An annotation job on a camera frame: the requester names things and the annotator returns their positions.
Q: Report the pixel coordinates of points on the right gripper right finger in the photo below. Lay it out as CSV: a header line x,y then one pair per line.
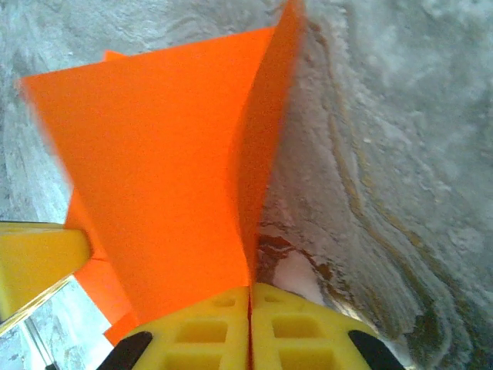
x,y
300,339

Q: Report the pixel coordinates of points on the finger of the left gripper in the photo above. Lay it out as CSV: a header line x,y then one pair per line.
x,y
38,262

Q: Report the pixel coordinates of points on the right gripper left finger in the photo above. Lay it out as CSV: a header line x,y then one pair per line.
x,y
200,339

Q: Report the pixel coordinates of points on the orange square paper sheet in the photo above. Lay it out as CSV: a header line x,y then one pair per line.
x,y
154,154

